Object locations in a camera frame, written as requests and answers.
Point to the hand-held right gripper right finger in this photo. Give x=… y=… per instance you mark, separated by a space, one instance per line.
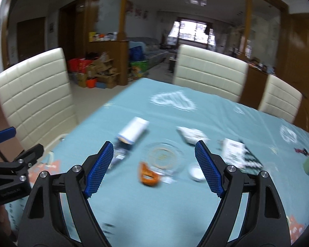
x=208 y=167

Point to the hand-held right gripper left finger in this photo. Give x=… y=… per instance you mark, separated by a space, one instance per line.
x=97 y=169

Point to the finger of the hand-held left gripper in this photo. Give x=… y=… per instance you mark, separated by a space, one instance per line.
x=28 y=157
x=5 y=135

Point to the clear plastic bin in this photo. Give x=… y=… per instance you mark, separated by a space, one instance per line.
x=57 y=137

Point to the white tissue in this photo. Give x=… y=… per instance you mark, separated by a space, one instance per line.
x=193 y=133

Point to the white carton box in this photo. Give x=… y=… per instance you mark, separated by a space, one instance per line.
x=132 y=132

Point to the person's left hand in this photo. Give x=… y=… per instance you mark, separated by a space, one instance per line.
x=2 y=214

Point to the white bottle cap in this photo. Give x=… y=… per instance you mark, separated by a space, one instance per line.
x=197 y=173

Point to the glass ashtray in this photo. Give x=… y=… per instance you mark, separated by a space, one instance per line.
x=164 y=157

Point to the cream quilted dining chair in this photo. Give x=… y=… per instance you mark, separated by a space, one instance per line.
x=208 y=69
x=280 y=100
x=36 y=95

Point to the light blue printed tablecloth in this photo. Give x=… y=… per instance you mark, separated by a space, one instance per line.
x=157 y=216

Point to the small blue box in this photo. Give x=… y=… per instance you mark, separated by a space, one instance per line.
x=101 y=85

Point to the orange bucket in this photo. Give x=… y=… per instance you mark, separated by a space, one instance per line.
x=91 y=82

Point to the wooden divider cabinet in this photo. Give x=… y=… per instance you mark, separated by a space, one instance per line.
x=118 y=59
x=255 y=85

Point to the red black small item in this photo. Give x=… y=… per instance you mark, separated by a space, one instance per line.
x=302 y=150

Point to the pile of cardboard boxes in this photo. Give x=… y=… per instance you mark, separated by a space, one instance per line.
x=103 y=70

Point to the dark wooden door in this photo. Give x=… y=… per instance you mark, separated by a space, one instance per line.
x=31 y=38

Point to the red shopping bags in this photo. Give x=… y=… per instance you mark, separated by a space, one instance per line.
x=78 y=64

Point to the colourful printed bag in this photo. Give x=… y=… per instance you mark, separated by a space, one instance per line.
x=137 y=69

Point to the coffee table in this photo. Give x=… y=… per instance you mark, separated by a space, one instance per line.
x=172 y=63

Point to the blue bag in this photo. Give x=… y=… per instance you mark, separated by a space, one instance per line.
x=136 y=51

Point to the grey sofa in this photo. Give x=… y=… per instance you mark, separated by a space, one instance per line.
x=154 y=49

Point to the row of bottles and boxes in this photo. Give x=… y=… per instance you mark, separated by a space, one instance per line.
x=103 y=36

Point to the window with grille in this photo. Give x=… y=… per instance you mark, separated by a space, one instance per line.
x=193 y=32

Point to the glossy wooden double door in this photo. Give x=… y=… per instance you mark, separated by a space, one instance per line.
x=298 y=56

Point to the wall pictures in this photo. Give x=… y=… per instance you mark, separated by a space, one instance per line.
x=137 y=10

